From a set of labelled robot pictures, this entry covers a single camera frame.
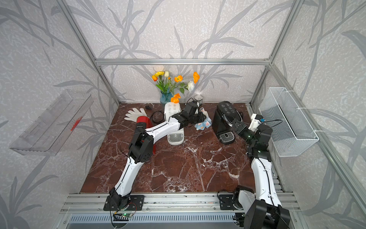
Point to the clear plastic wall shelf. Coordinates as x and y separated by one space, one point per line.
47 135

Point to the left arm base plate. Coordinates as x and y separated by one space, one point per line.
131 202

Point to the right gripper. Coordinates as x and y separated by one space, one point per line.
241 129

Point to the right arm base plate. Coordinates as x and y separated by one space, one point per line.
226 202

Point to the small green can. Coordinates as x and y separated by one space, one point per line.
199 99

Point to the black coffee machine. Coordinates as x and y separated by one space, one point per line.
224 116

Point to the red coffee machine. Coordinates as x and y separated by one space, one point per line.
143 143

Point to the colourful striped cloth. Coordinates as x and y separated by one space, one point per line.
206 123

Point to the white work glove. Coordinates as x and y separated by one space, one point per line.
134 114

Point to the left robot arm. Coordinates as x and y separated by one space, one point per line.
123 187

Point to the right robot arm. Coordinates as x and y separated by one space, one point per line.
262 206

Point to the white wire basket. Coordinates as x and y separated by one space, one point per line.
292 134

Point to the blue glass vase with flowers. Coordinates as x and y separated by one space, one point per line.
172 88

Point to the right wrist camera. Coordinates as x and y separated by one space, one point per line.
256 120

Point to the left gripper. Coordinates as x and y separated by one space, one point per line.
201 115

